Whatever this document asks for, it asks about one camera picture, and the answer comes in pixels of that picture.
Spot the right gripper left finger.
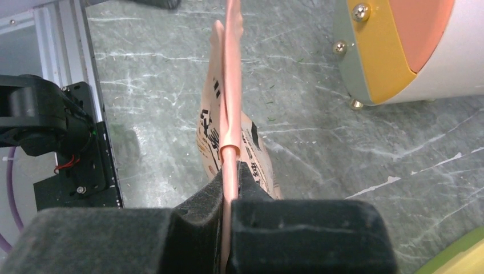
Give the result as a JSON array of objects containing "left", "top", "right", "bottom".
[{"left": 1, "top": 174, "right": 222, "bottom": 273}]

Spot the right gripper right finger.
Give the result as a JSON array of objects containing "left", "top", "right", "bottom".
[{"left": 226, "top": 162, "right": 398, "bottom": 273}]

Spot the pink cat litter bag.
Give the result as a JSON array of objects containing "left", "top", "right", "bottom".
[{"left": 196, "top": 1, "right": 282, "bottom": 273}]

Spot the yellow green litter box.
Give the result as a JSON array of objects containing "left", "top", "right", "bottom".
[{"left": 416, "top": 226, "right": 483, "bottom": 274}]

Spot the white orange cylindrical bin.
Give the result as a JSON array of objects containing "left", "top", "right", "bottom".
[{"left": 333, "top": 1, "right": 483, "bottom": 109}]

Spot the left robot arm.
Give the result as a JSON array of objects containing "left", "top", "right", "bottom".
[{"left": 1, "top": 74, "right": 95, "bottom": 157}]

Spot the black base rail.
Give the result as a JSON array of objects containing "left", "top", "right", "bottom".
[{"left": 33, "top": 82, "right": 123, "bottom": 211}]

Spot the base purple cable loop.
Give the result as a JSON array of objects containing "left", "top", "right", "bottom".
[{"left": 0, "top": 146, "right": 25, "bottom": 253}]

